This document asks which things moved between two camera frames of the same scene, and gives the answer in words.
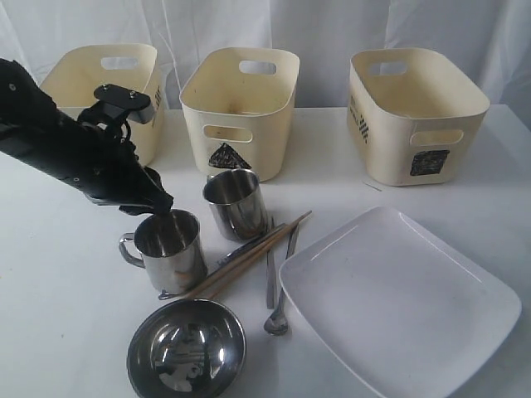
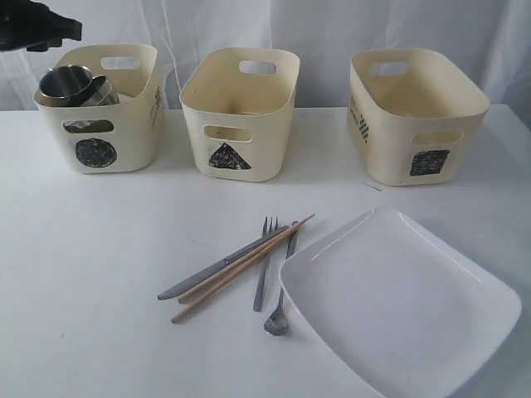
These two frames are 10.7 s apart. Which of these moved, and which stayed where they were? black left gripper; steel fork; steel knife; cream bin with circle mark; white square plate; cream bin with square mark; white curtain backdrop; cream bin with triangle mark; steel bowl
Moved: black left gripper; steel knife; steel bowl; steel fork
Stayed: white square plate; cream bin with square mark; white curtain backdrop; cream bin with circle mark; cream bin with triangle mark
